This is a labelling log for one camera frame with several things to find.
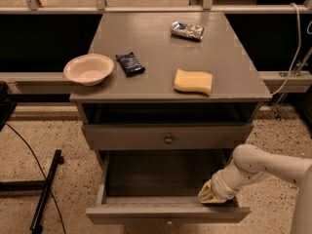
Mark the grey drawer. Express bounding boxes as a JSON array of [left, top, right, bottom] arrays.
[[82, 123, 254, 150], [87, 150, 251, 224]]

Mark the grey top drawer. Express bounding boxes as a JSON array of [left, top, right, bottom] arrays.
[[82, 123, 254, 150]]

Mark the black floor cable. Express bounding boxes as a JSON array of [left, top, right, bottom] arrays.
[[4, 122, 67, 234]]

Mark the black equipment at left edge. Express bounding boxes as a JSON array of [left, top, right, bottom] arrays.
[[0, 84, 17, 132]]

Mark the yellow sponge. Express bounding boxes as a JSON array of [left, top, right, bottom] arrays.
[[174, 69, 213, 95]]

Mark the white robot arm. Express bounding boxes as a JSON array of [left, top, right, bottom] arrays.
[[198, 144, 312, 234]]

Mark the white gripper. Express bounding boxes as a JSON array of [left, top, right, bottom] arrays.
[[198, 172, 239, 204]]

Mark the dark blue snack packet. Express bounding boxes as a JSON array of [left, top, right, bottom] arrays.
[[116, 53, 145, 77]]

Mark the white paper bowl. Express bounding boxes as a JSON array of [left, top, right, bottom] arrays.
[[63, 54, 114, 86]]

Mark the crumpled silver chip bag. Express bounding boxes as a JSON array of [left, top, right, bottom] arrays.
[[170, 20, 204, 41]]

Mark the black metal stand base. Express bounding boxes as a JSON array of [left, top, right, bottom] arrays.
[[0, 149, 64, 234]]

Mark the grey metal railing frame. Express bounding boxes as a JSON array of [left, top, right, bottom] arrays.
[[1, 0, 311, 95]]

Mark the white hanging cable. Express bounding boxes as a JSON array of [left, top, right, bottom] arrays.
[[270, 2, 312, 98]]

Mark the grey drawer cabinet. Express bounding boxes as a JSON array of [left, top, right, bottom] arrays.
[[69, 11, 273, 161]]

